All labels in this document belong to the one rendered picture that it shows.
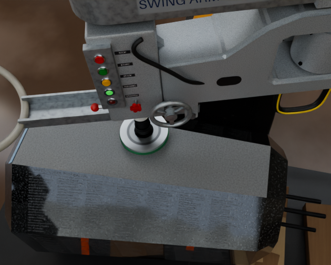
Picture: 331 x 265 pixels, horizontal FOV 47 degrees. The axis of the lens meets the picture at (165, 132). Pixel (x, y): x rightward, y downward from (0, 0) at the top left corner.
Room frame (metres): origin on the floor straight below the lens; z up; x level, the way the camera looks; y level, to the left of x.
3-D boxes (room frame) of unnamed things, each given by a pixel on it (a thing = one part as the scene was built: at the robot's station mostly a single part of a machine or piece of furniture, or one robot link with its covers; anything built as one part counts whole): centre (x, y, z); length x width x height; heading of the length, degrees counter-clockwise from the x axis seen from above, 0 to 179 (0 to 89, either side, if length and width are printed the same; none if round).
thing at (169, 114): (0.79, -0.03, 1.20); 0.15 x 0.10 x 0.15; 89
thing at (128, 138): (0.91, 0.09, 0.87); 0.21 x 0.21 x 0.01
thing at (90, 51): (0.80, 0.16, 1.37); 0.08 x 0.03 x 0.28; 89
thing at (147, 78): (0.91, 0.01, 1.32); 0.36 x 0.22 x 0.45; 89
